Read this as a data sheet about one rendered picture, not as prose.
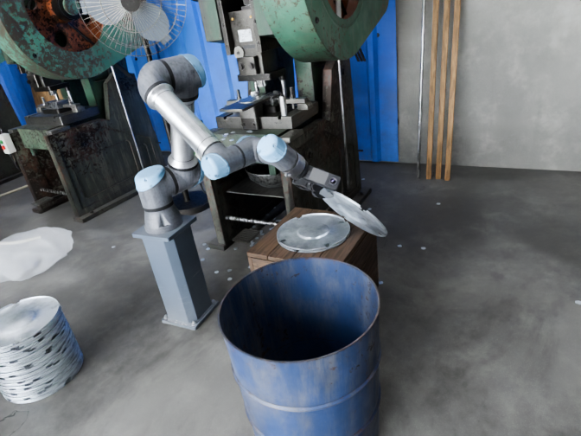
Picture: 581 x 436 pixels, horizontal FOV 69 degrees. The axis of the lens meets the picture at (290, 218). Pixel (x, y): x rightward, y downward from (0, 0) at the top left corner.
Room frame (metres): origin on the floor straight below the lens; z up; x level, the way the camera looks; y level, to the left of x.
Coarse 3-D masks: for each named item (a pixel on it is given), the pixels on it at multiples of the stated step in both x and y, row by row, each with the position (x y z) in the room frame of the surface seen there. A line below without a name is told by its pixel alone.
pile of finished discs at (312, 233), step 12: (312, 216) 1.58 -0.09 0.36; (324, 216) 1.57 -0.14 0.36; (336, 216) 1.55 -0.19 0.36; (288, 228) 1.51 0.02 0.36; (300, 228) 1.48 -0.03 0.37; (312, 228) 1.47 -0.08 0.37; (324, 228) 1.45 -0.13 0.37; (336, 228) 1.45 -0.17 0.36; (348, 228) 1.43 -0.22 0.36; (288, 240) 1.41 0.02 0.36; (300, 240) 1.39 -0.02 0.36; (312, 240) 1.38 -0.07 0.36; (324, 240) 1.37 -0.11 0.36; (336, 240) 1.35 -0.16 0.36; (300, 252) 1.33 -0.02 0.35; (312, 252) 1.31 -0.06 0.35
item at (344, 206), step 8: (336, 192) 1.29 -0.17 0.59; (328, 200) 1.42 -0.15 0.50; (336, 200) 1.34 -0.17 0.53; (344, 200) 1.28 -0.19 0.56; (352, 200) 1.25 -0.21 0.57; (336, 208) 1.44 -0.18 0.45; (344, 208) 1.39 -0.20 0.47; (352, 208) 1.30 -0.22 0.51; (352, 216) 1.40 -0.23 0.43; (360, 216) 1.33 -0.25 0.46; (368, 216) 1.24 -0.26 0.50; (360, 224) 1.39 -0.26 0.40; (368, 224) 1.31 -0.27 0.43; (376, 224) 1.25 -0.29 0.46; (368, 232) 1.39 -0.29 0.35; (376, 232) 1.32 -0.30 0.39; (384, 232) 1.26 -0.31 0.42
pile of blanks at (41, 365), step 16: (64, 320) 1.33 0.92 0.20; (48, 336) 1.22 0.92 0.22; (64, 336) 1.28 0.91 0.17; (0, 352) 1.14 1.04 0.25; (16, 352) 1.15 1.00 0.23; (32, 352) 1.17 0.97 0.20; (48, 352) 1.21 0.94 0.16; (64, 352) 1.24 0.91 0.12; (80, 352) 1.34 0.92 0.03; (0, 368) 1.14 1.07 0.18; (16, 368) 1.14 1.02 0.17; (32, 368) 1.16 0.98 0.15; (48, 368) 1.18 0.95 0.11; (64, 368) 1.22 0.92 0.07; (0, 384) 1.16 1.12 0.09; (16, 384) 1.14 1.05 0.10; (32, 384) 1.15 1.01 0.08; (48, 384) 1.17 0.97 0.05; (64, 384) 1.20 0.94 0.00; (16, 400) 1.14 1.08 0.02; (32, 400) 1.14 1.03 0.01
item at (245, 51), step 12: (228, 12) 2.16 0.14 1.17; (240, 12) 2.12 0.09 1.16; (240, 24) 2.13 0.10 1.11; (252, 24) 2.10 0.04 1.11; (240, 36) 2.13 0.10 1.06; (252, 36) 2.10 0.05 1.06; (240, 48) 2.13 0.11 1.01; (252, 48) 2.11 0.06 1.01; (240, 60) 2.11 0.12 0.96; (252, 60) 2.08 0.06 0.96; (264, 60) 2.09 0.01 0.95; (276, 60) 2.19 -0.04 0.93; (240, 72) 2.12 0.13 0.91; (252, 72) 2.08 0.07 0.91; (264, 72) 2.09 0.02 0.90
